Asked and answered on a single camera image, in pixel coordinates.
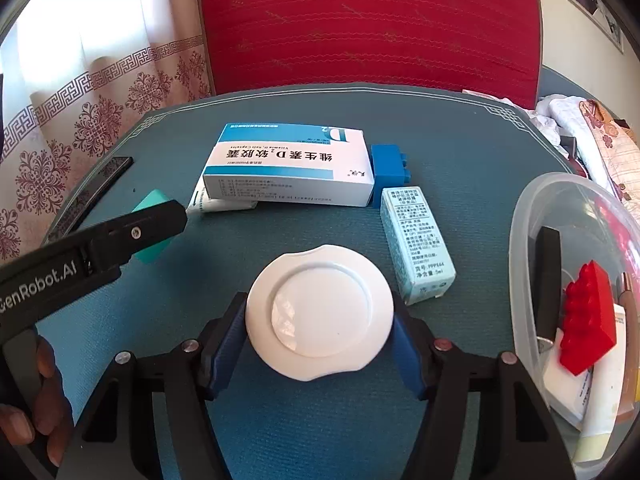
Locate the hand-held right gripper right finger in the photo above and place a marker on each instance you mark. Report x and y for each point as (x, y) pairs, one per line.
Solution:
(407, 357)

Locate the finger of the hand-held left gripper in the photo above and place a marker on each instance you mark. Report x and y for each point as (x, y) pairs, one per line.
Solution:
(145, 230)

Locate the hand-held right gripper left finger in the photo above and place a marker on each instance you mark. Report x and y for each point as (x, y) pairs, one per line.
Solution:
(227, 347)

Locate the teal soap block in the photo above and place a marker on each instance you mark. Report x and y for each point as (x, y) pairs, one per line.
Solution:
(152, 252)

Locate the white cup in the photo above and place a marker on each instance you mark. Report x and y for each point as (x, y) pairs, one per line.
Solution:
(320, 310)

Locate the white rectangular case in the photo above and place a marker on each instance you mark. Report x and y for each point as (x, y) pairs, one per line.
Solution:
(562, 385)

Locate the black stick with metal end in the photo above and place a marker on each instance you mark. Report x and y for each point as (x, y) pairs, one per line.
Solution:
(547, 280)

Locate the red building block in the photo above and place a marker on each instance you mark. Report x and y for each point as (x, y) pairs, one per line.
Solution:
(587, 320)

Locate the brown slim tube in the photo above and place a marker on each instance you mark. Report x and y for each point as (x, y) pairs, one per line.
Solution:
(631, 340)

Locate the clear plastic container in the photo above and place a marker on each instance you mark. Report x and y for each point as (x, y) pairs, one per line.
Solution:
(575, 200)

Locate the teal desktop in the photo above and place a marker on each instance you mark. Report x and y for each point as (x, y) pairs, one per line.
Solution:
(325, 435)

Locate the person's left hand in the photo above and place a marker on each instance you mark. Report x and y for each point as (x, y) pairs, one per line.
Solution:
(57, 410)

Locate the black smartphone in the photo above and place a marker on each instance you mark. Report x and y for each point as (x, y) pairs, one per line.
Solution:
(95, 195)

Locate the white teal printed tube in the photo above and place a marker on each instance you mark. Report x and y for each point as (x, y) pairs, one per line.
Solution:
(220, 205)

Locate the pale teal small carton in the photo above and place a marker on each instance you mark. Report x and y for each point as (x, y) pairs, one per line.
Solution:
(417, 245)

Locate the patterned beige curtain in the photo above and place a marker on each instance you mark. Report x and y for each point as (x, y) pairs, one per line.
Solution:
(100, 85)

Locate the white and blue medicine box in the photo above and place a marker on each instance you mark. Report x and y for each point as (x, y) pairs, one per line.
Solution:
(290, 165)

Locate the blue building block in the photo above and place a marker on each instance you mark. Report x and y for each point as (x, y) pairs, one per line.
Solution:
(392, 167)

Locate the floral white cloth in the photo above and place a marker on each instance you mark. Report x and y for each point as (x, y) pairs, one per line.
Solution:
(590, 130)

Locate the red chair back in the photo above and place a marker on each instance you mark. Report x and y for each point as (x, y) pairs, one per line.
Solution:
(370, 20)

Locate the framed wall picture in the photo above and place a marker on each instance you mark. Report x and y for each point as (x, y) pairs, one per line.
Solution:
(595, 5)

